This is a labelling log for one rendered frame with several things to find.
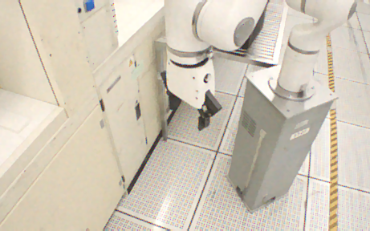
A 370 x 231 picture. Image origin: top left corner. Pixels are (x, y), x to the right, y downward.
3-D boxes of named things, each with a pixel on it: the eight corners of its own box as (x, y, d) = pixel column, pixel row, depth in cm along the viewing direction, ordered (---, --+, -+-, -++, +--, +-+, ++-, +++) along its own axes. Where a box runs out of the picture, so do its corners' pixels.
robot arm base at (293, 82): (323, 93, 107) (340, 54, 94) (288, 106, 101) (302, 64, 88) (293, 67, 119) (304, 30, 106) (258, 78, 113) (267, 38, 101)
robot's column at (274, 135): (289, 194, 159) (339, 96, 105) (250, 214, 150) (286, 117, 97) (262, 160, 177) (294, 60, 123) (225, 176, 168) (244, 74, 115)
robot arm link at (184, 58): (224, 42, 50) (222, 55, 52) (189, 26, 54) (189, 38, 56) (191, 59, 45) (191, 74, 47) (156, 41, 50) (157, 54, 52)
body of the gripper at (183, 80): (223, 53, 51) (218, 99, 58) (184, 34, 56) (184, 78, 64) (195, 70, 47) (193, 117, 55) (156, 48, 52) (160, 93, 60)
